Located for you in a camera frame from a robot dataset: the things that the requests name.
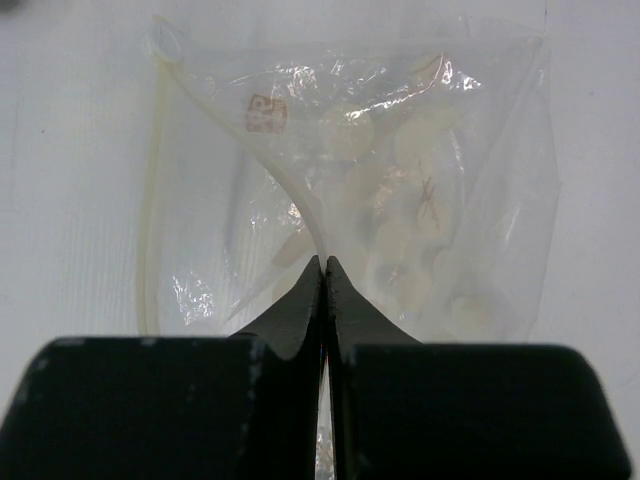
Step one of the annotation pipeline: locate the clear zip top bag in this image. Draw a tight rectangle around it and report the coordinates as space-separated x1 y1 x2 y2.
135 17 560 342

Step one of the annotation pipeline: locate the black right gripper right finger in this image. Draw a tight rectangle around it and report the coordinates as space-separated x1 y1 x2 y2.
325 257 631 479

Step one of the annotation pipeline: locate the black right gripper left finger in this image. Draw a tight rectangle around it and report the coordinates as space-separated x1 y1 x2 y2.
1 258 321 479

